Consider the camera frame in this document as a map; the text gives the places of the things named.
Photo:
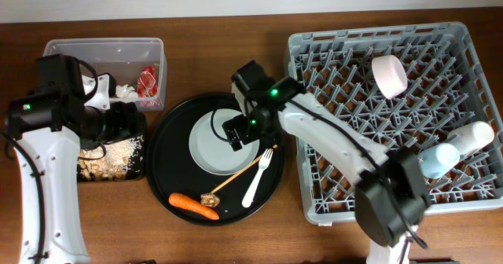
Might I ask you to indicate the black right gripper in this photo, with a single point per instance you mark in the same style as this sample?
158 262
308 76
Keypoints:
249 133

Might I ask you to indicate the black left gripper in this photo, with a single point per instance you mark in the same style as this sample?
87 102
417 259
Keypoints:
129 122

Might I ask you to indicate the wooden chopstick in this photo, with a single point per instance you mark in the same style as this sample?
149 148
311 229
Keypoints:
253 163

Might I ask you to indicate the white plastic fork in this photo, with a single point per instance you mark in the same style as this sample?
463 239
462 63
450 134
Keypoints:
263 164

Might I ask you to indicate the red snack wrapper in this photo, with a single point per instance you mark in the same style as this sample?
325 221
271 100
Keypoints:
147 84

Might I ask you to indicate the pistachio shells and rice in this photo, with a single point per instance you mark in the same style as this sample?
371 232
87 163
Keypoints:
110 158

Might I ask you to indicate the grey plate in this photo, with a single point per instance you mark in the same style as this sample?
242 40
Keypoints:
214 155

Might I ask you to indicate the brown food lump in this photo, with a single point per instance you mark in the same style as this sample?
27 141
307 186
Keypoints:
209 200

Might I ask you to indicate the orange carrot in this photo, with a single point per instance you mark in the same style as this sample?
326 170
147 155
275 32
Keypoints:
186 203

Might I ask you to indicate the small pink saucer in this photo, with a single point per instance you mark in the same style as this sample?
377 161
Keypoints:
390 75

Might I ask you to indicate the blue plastic cup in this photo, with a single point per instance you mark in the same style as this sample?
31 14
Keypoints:
436 161

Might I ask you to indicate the white paper cup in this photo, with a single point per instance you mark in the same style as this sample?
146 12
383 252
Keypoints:
471 138

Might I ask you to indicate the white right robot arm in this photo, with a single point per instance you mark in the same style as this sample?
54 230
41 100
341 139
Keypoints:
389 190

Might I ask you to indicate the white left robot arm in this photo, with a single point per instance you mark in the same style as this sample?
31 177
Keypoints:
67 112

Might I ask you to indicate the clear plastic waste bin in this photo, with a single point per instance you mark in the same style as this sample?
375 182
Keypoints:
122 58

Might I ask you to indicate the grey dishwasher rack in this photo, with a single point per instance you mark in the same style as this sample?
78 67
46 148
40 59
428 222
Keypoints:
447 89

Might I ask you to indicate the crumpled white tissue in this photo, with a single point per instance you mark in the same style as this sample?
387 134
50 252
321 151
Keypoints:
126 91

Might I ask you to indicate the black rectangular tray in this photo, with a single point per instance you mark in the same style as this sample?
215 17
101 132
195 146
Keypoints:
133 166

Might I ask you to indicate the round black serving tray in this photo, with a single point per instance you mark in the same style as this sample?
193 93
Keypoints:
170 168

